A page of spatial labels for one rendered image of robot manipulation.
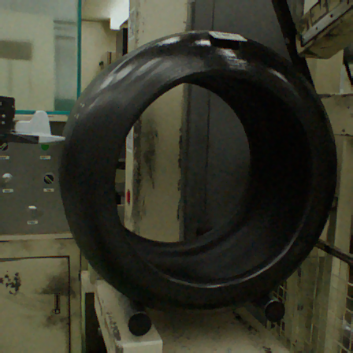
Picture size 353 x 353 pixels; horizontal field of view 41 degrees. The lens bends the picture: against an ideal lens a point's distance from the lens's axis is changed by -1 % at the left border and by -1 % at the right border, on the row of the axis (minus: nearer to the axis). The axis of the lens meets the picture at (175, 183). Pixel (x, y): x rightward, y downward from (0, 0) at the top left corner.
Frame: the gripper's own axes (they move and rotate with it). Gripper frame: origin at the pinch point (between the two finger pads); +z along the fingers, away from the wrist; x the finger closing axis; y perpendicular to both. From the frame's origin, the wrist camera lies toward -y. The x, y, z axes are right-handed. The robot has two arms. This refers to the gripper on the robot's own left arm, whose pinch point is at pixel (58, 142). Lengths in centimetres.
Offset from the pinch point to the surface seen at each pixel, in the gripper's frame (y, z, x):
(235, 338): -39, 42, -2
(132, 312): -29.7, 16.2, -8.8
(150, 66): 15.4, 13.4, -10.7
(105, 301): -35.6, 14.4, 10.0
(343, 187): -6, 79, 21
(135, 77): 13.2, 11.0, -10.6
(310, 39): 30, 56, 13
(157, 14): 31.6, 21.7, 27.1
